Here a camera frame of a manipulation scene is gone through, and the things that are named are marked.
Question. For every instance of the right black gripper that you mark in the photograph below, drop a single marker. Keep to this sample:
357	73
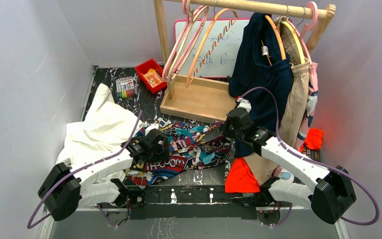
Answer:
226	132

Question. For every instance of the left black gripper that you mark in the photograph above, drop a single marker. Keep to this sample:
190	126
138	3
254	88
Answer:
162	155

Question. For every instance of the comic print shorts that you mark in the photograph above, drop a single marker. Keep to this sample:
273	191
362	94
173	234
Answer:
187	151

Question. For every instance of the orange wooden hanger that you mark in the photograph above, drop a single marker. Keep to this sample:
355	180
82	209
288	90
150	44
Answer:
199	62

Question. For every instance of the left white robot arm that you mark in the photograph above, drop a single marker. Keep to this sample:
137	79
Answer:
67	188

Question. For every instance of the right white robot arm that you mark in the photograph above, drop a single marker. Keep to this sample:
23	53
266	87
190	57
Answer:
327	192

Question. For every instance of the orange shorts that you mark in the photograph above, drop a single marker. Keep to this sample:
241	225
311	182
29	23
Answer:
240	179

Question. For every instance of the beige shorts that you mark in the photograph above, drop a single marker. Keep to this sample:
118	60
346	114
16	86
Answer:
261	167

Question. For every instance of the navy blue shorts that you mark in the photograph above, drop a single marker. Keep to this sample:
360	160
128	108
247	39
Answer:
260	75

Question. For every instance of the orange hanger with navy shorts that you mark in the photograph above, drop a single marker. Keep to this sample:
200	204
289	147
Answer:
277	35

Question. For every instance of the beige plastic hanger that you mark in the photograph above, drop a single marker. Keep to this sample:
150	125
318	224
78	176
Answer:
186	49

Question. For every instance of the pink plastic hanger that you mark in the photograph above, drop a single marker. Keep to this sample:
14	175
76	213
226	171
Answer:
177	49

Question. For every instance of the yellow hanger with beige shorts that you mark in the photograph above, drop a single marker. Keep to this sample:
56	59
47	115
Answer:
290	41

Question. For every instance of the pink hanger far right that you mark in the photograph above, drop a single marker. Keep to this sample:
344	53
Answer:
307	27

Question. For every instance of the wooden clothes rack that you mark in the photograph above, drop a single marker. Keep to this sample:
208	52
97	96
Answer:
208	100

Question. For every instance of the white cloth garment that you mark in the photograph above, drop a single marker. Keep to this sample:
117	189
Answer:
106	126

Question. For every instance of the marker pen pack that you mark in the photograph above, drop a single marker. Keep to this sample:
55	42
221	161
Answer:
125	87

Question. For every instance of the orange card box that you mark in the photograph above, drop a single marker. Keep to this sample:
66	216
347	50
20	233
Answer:
153	78

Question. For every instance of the pink framed whiteboard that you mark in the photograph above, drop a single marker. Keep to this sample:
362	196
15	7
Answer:
222	61

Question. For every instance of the red plastic bin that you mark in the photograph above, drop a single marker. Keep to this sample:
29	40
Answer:
143	69

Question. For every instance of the small red cloth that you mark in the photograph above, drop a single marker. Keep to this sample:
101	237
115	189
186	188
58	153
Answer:
313	140

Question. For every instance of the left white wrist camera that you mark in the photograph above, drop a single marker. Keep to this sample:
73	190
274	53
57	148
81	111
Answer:
151	127

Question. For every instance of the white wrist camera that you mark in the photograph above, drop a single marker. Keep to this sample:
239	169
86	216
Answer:
243	103
151	127

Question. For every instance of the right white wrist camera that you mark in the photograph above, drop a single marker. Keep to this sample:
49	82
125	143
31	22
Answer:
243	103

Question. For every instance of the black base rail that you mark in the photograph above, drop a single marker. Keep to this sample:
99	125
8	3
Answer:
164	201

